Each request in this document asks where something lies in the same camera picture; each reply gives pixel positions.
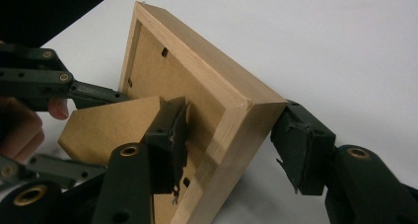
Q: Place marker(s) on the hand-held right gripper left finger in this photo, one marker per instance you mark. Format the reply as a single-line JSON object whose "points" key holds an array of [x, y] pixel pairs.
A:
{"points": [[131, 178]]}

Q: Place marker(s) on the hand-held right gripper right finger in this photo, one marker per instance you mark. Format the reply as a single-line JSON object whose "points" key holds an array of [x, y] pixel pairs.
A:
{"points": [[358, 184]]}

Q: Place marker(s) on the wooden picture frame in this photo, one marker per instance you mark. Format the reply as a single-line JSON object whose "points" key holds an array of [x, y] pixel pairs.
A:
{"points": [[197, 72]]}

